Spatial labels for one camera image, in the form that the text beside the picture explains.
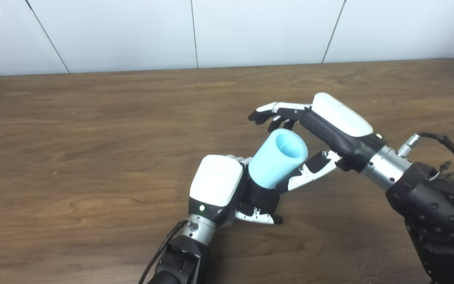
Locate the white and black right hand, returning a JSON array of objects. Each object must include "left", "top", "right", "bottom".
[{"left": 248, "top": 92, "right": 387, "bottom": 192}]

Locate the white and black left hand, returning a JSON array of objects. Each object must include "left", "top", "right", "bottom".
[{"left": 188, "top": 155, "right": 283, "bottom": 227}]

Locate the black nozzle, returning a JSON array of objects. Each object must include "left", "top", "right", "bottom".
[{"left": 240, "top": 176, "right": 282, "bottom": 215}]

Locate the light-blue hose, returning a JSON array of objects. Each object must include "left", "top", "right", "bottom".
[{"left": 248, "top": 129, "right": 309, "bottom": 189}]

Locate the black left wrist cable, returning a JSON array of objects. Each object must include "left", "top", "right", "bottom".
[{"left": 138, "top": 219, "right": 190, "bottom": 284}]

